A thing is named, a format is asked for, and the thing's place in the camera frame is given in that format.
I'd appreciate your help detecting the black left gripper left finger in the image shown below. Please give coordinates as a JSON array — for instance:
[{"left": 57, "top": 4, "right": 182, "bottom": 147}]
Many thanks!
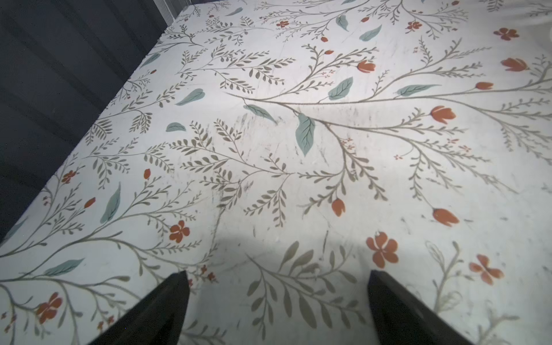
[{"left": 92, "top": 272, "right": 190, "bottom": 344}]

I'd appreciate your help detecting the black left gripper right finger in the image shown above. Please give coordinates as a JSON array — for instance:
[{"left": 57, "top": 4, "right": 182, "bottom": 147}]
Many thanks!
[{"left": 367, "top": 270, "right": 472, "bottom": 345}]

